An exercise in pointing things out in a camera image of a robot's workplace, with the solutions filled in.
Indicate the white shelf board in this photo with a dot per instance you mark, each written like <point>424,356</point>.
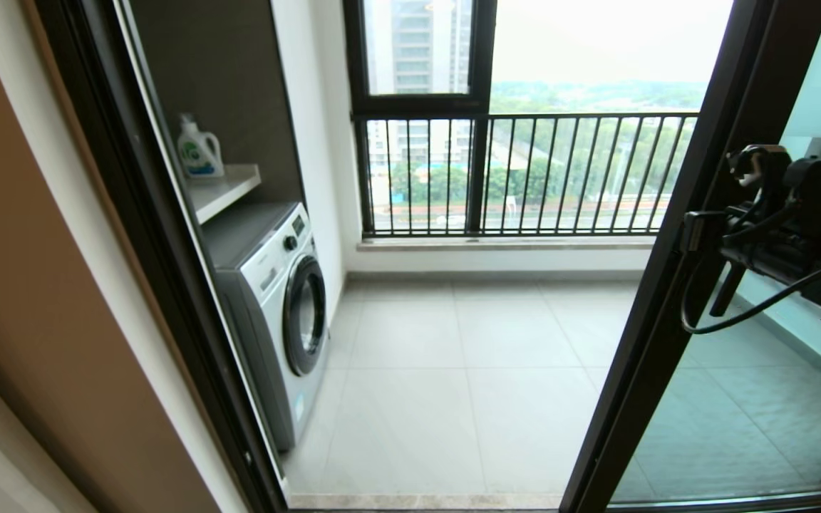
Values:
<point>225,191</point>

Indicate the black window frame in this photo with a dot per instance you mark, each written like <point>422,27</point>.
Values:
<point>480,43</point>

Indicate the silver front-load washing machine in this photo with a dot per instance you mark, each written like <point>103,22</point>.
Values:
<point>268,285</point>

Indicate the grey high-rise building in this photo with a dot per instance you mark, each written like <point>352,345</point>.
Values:
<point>414,43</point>

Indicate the white detergent bottle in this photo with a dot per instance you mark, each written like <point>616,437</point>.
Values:
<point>199,158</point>

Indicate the long black window railing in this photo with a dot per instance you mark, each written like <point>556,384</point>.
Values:
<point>560,231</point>

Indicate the dark brown niche panel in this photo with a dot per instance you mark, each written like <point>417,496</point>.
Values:
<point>211,57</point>

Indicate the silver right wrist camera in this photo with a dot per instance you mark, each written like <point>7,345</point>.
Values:
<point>760,178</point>

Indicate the dark outer door frame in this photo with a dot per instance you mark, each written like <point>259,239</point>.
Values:
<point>111,142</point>

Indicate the long stone window sill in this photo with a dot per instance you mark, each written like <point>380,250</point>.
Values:
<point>510,244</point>

